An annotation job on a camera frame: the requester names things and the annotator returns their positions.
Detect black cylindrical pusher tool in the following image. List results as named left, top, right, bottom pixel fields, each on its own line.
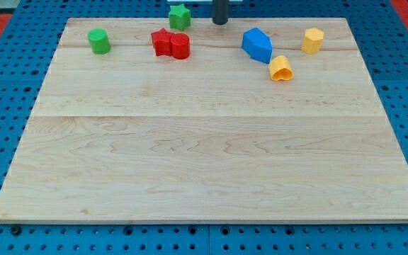
left=212, top=0, right=229, bottom=25

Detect red star block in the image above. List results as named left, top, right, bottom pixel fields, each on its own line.
left=151, top=28, right=173, bottom=56

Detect green star block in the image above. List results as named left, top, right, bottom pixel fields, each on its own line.
left=169, top=4, right=191, bottom=31

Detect red cylinder block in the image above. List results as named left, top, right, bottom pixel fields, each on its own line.
left=170, top=33, right=191, bottom=60

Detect blue pentagon block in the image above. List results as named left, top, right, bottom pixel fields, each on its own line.
left=242, top=28, right=273, bottom=64

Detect yellow heart block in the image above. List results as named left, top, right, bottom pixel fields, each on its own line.
left=268, top=55, right=293, bottom=81

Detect yellow hexagon block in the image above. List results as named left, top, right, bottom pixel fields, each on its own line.
left=300, top=28, right=324, bottom=54

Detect wooden board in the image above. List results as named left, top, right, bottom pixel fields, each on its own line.
left=0, top=18, right=408, bottom=225

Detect green cylinder block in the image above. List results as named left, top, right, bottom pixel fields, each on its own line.
left=87, top=28, right=111, bottom=55

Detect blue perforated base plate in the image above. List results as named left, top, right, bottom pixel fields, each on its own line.
left=0, top=1, right=408, bottom=254

